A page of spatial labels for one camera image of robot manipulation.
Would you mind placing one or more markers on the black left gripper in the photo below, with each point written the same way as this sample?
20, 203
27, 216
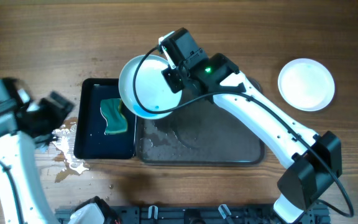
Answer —
54, 101

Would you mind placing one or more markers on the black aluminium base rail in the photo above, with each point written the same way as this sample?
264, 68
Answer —
257, 213

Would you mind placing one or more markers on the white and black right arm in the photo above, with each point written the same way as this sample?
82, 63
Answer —
312, 162

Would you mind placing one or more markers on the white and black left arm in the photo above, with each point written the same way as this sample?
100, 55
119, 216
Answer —
21, 194

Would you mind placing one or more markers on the white plate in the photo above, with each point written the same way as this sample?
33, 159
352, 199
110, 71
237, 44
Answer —
306, 84
148, 89

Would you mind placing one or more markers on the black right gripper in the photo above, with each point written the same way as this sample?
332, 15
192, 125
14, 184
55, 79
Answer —
175, 84

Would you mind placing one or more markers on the large brown serving tray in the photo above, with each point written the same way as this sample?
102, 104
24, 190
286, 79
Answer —
201, 134

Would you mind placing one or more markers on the green and yellow sponge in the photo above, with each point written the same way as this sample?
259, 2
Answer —
111, 111

